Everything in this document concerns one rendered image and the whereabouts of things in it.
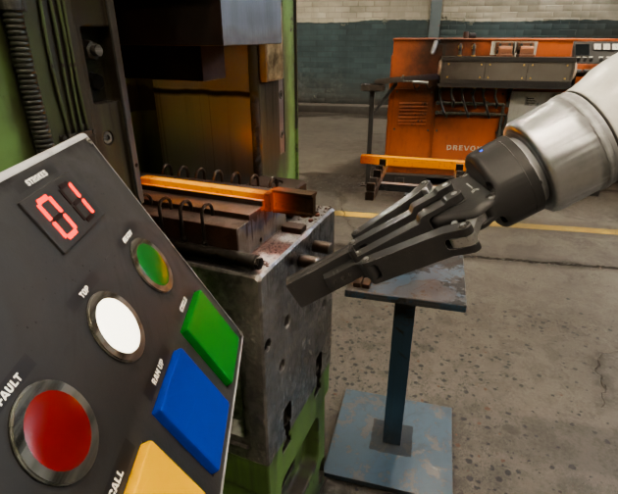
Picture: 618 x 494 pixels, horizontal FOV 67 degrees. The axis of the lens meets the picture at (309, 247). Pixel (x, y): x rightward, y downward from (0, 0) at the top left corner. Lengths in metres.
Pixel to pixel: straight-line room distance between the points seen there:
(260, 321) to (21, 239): 0.55
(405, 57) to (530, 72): 0.99
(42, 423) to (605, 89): 0.45
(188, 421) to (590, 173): 0.37
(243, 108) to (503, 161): 0.82
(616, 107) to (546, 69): 3.89
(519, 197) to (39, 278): 0.36
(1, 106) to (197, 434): 0.44
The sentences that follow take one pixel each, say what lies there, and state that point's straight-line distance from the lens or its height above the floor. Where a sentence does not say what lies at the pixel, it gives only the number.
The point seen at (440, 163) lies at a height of 0.96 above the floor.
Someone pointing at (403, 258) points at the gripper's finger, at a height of 1.11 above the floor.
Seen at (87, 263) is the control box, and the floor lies 1.13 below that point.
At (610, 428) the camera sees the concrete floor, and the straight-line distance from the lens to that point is 2.09.
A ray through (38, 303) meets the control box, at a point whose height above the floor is 1.13.
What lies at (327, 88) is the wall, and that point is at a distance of 8.53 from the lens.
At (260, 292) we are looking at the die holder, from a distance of 0.80.
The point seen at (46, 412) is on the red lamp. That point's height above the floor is 1.10.
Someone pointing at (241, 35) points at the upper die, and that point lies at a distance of 0.80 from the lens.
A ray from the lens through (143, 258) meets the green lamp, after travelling 0.45.
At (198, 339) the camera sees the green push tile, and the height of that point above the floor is 1.03.
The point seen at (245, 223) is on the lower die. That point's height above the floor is 0.98.
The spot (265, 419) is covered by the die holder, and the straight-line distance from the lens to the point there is 0.98.
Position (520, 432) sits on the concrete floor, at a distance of 1.93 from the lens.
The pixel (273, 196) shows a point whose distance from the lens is 0.89.
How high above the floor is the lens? 1.29
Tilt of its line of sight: 25 degrees down
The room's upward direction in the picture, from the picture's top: straight up
